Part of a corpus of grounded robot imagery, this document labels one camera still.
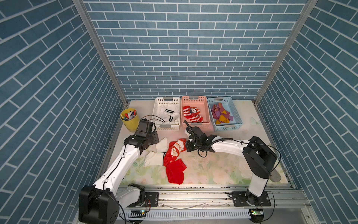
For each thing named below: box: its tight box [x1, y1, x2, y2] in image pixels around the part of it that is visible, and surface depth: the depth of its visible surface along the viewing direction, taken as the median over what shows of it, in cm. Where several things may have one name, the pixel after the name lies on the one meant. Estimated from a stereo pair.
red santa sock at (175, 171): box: [165, 158, 187, 185], surface depth 84 cm
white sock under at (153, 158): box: [144, 150, 165, 167], surface depth 89 cm
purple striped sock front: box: [211, 102, 234, 125], surface depth 107 cm
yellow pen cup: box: [119, 108, 140, 133], surface depth 97 cm
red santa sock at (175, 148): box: [163, 138, 187, 167], surface depth 90 cm
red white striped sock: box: [182, 108, 204, 123], surface depth 110 cm
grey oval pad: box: [269, 168, 282, 183], surface depth 81 cm
